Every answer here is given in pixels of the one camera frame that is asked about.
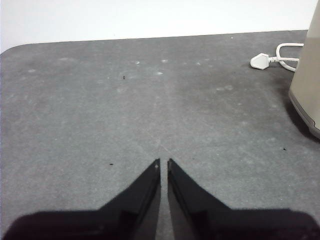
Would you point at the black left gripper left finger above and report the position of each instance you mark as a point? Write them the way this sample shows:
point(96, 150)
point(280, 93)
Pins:
point(100, 225)

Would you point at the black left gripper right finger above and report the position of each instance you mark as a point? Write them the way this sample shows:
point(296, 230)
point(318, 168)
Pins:
point(225, 225)

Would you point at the cream toaster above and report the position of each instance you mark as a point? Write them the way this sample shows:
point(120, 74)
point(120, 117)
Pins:
point(307, 75)

